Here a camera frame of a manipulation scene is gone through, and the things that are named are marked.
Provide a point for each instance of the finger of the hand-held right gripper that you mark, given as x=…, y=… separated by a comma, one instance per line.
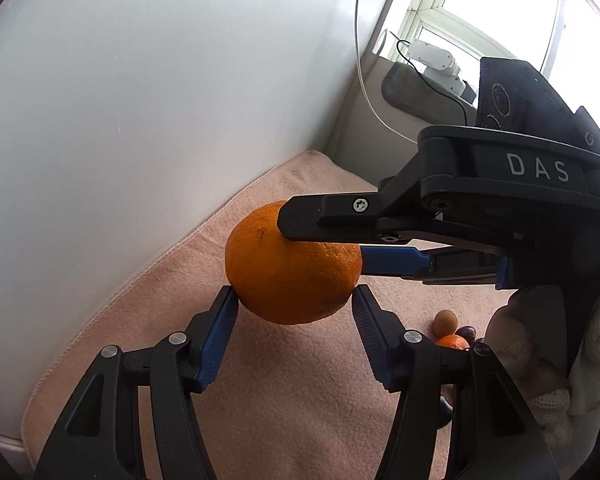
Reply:
x=390, y=260
x=330, y=210

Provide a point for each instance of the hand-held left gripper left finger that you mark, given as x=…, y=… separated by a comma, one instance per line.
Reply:
x=220, y=330

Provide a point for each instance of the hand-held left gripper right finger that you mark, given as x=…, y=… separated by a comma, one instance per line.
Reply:
x=372, y=340

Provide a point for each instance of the brown kiwi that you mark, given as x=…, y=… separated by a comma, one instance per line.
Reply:
x=445, y=321

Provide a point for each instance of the small orange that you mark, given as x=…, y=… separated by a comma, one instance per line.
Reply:
x=452, y=342

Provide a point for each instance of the large orange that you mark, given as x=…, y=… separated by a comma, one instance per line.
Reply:
x=290, y=280

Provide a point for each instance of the dark plum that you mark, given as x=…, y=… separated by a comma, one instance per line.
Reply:
x=446, y=410
x=466, y=332

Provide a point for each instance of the pink blanket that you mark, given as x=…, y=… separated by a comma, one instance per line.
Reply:
x=290, y=410

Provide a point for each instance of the cream knit cloth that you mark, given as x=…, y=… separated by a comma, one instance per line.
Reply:
x=510, y=330

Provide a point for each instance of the grey windowsill cloth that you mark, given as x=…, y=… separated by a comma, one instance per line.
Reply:
x=410, y=95

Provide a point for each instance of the white device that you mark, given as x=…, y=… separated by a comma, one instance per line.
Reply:
x=430, y=55

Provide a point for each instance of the white window frame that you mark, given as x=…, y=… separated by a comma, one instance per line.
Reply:
x=430, y=5

